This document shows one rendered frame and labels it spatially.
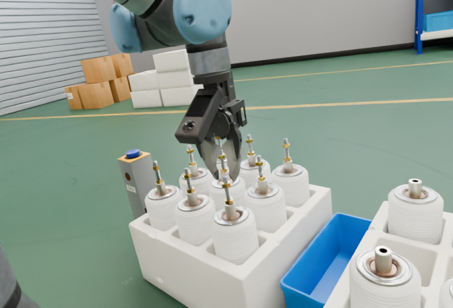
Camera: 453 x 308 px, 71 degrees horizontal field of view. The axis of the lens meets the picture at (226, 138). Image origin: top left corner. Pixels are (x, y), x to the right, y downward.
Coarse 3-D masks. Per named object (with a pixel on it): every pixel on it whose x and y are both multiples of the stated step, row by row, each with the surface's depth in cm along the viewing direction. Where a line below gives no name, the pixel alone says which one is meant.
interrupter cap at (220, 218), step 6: (222, 210) 69; (240, 210) 68; (246, 210) 67; (216, 216) 67; (222, 216) 67; (240, 216) 66; (246, 216) 65; (216, 222) 65; (222, 222) 64; (228, 222) 64; (234, 222) 64; (240, 222) 64
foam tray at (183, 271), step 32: (320, 192) 84; (288, 224) 73; (320, 224) 83; (160, 256) 78; (192, 256) 68; (256, 256) 64; (288, 256) 71; (160, 288) 84; (192, 288) 73; (224, 288) 64; (256, 288) 62
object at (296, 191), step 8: (304, 168) 83; (272, 176) 83; (296, 176) 80; (304, 176) 80; (280, 184) 80; (288, 184) 79; (296, 184) 79; (304, 184) 80; (288, 192) 80; (296, 192) 80; (304, 192) 81; (288, 200) 81; (296, 200) 80; (304, 200) 82
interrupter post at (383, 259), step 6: (378, 252) 46; (384, 252) 47; (390, 252) 45; (378, 258) 46; (384, 258) 45; (390, 258) 45; (378, 264) 46; (384, 264) 46; (390, 264) 46; (378, 270) 46; (384, 270) 46; (390, 270) 46
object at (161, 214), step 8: (176, 192) 82; (144, 200) 82; (152, 200) 79; (160, 200) 79; (168, 200) 79; (176, 200) 80; (152, 208) 79; (160, 208) 79; (168, 208) 79; (152, 216) 80; (160, 216) 79; (168, 216) 79; (152, 224) 82; (160, 224) 80; (168, 224) 80; (176, 224) 81
